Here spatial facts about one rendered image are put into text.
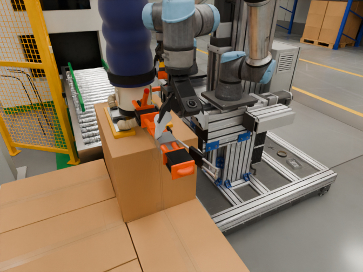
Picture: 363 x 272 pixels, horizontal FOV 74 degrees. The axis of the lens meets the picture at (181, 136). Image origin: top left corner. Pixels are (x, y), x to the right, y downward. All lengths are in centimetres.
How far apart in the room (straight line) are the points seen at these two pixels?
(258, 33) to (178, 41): 56
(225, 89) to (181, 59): 70
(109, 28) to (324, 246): 190
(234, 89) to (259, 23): 36
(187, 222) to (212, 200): 60
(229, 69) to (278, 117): 38
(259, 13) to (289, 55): 68
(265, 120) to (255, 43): 41
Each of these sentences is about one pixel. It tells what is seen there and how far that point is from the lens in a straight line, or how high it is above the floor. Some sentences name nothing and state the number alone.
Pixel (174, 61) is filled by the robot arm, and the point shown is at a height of 139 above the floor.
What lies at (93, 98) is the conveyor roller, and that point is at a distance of 274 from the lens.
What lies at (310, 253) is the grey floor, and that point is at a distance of 203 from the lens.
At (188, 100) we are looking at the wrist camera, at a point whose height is 131.
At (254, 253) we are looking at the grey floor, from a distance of 189.
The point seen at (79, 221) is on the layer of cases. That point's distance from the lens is 138.
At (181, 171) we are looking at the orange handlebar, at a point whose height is 108.
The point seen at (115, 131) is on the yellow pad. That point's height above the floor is 96.
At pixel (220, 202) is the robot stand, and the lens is 184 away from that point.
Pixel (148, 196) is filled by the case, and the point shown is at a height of 67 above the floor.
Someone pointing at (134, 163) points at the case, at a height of 89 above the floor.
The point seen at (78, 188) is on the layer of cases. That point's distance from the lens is 156.
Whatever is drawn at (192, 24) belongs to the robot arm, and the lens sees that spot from 61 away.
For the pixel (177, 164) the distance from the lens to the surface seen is 72.
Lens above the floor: 154
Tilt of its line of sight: 31 degrees down
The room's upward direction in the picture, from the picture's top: straight up
